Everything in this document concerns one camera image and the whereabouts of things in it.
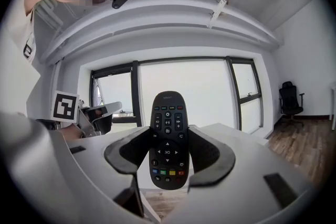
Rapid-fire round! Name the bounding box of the black office chair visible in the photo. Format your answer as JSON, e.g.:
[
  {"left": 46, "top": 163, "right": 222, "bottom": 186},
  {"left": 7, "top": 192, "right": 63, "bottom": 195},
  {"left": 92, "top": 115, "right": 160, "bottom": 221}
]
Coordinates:
[{"left": 278, "top": 81, "right": 306, "bottom": 127}]

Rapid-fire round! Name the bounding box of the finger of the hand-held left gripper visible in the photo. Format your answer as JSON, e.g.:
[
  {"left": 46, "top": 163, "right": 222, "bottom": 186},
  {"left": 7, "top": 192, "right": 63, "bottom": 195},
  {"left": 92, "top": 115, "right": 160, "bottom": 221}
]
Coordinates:
[
  {"left": 86, "top": 101, "right": 123, "bottom": 120},
  {"left": 92, "top": 114, "right": 113, "bottom": 136}
]

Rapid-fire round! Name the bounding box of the white ceiling bracket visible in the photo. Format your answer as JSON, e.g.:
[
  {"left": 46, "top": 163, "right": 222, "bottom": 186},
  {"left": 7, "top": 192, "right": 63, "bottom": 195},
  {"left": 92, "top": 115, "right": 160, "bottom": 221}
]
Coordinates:
[{"left": 208, "top": 0, "right": 230, "bottom": 30}]

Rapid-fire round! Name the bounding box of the black framed window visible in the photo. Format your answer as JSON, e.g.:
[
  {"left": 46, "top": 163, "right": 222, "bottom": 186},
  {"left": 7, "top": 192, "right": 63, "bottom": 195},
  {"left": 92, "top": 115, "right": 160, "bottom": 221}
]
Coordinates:
[{"left": 90, "top": 56, "right": 264, "bottom": 135}]

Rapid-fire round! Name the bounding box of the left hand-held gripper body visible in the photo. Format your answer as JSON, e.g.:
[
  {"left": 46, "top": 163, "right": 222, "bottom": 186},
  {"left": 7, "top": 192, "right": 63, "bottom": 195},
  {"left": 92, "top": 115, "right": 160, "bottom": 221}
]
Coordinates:
[{"left": 50, "top": 90, "right": 102, "bottom": 139}]

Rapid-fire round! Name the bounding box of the black white chest tag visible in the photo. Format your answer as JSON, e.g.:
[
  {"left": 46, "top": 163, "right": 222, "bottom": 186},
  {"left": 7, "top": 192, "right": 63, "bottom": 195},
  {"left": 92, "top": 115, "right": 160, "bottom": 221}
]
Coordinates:
[{"left": 23, "top": 36, "right": 37, "bottom": 61}]

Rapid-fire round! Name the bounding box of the person's left hand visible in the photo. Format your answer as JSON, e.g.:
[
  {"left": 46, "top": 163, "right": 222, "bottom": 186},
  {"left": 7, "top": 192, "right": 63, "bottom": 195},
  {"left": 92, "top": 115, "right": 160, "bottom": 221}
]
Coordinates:
[{"left": 59, "top": 124, "right": 85, "bottom": 141}]

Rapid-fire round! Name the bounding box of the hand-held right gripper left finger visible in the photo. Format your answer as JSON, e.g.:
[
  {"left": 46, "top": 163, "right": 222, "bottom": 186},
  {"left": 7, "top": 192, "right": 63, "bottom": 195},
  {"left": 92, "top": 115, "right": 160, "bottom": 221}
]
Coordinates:
[{"left": 0, "top": 112, "right": 161, "bottom": 224}]

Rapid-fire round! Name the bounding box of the white ceiling vent grille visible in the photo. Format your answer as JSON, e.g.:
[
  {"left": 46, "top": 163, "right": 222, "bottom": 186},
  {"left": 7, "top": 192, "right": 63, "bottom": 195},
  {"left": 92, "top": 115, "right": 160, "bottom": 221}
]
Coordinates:
[{"left": 35, "top": 0, "right": 80, "bottom": 33}]

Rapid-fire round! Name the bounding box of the black remote control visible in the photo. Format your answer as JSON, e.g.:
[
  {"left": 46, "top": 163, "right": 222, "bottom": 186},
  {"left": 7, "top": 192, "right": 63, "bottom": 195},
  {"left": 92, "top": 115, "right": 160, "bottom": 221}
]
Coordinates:
[{"left": 148, "top": 90, "right": 191, "bottom": 190}]

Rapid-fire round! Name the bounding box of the person's white printed shirt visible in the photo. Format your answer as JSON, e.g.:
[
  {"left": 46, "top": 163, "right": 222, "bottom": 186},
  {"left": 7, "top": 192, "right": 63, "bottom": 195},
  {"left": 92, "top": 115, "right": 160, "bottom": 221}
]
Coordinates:
[{"left": 0, "top": 0, "right": 43, "bottom": 120}]

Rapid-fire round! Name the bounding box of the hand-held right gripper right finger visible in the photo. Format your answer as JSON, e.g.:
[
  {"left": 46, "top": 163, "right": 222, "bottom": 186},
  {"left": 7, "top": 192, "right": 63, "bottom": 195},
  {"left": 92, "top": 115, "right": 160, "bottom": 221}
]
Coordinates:
[{"left": 162, "top": 125, "right": 320, "bottom": 224}]

